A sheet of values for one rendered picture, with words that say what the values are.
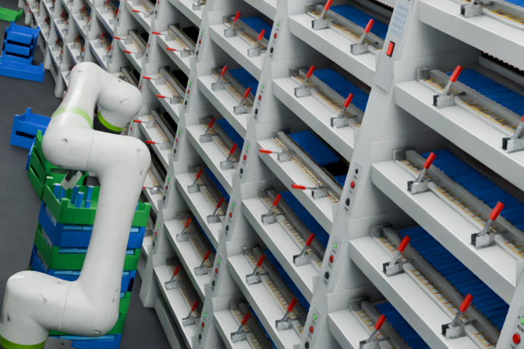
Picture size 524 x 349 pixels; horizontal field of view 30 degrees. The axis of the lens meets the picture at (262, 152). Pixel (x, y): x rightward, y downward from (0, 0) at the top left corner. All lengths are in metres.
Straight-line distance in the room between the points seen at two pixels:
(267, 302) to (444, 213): 0.90
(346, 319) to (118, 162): 0.72
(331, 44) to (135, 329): 1.56
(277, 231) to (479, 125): 0.95
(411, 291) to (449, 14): 0.57
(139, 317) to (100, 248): 1.20
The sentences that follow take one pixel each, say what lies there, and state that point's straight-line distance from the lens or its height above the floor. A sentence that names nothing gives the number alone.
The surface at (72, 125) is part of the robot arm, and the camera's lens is 2.59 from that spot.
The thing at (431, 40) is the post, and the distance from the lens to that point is 2.18.
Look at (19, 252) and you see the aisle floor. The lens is 4.07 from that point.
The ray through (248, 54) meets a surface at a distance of 3.07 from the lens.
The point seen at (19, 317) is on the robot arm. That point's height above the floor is 0.47.
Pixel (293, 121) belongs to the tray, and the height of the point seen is 1.00.
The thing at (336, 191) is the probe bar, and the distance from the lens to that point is 2.45.
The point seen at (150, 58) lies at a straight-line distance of 4.19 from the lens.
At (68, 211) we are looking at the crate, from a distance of 3.14.
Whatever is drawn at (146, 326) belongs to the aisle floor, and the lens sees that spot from 3.68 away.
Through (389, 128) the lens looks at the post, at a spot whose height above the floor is 1.20.
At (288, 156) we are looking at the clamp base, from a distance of 2.70.
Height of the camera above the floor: 1.68
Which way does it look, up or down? 16 degrees down
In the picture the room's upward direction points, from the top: 14 degrees clockwise
